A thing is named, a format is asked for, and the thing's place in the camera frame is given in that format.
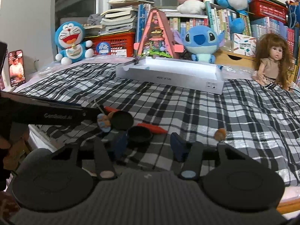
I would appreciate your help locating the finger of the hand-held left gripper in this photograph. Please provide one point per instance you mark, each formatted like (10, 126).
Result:
(90, 114)

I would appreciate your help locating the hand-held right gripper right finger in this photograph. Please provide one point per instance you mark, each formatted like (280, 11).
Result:
(178, 148)

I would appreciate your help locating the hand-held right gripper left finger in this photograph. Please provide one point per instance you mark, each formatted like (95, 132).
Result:
(120, 145)

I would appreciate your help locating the black binder clip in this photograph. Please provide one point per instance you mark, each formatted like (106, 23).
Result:
(99, 105)

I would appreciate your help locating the bear picture badge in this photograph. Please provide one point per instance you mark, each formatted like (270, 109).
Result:
(104, 123)

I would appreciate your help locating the black round lid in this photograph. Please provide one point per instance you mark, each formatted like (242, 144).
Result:
(121, 120)
(140, 134)

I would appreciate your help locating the red pointed plastic piece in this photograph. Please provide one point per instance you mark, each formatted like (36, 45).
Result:
(152, 128)
(111, 109)

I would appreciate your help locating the white cardboard box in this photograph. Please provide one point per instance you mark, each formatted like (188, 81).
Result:
(168, 75)

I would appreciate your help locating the person's left hand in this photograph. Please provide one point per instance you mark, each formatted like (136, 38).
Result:
(18, 152)

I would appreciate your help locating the black white plaid blanket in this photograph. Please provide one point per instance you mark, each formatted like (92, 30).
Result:
(211, 121)

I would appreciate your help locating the smartphone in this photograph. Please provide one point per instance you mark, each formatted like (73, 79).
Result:
(16, 68)

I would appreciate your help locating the blue cat plush toy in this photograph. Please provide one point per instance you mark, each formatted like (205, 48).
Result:
(71, 42)

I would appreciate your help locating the red plastic crate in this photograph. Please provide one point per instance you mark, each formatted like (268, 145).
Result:
(117, 43)

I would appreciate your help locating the grey cloth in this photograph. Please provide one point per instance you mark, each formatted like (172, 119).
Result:
(95, 20)

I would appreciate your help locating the stack of paperback books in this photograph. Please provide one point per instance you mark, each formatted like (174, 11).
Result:
(119, 18)

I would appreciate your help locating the set of tall blue books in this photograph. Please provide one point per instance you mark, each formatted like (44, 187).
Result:
(141, 28)

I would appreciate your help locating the pink triangular block diorama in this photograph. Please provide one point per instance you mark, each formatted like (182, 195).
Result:
(159, 39)

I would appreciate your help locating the wooden drawer box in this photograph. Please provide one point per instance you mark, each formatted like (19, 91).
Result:
(232, 59)

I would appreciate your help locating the blue alien plush toy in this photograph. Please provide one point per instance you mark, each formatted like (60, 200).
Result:
(199, 42)

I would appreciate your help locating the white printed carton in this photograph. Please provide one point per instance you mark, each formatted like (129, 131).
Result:
(243, 45)

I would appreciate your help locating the brown haired doll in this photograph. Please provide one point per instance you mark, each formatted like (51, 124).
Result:
(273, 61)

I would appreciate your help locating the row of leaning colourful books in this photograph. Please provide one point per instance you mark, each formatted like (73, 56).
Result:
(296, 72)

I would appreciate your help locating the row of shelf books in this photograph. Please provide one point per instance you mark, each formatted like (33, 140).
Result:
(264, 28)

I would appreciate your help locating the red plastic basket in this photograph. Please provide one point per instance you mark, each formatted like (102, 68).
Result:
(267, 10)

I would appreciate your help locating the blue bag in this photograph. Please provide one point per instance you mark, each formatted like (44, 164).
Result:
(294, 15)

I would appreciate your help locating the wooden bed frame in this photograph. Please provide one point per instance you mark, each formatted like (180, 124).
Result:
(290, 207)

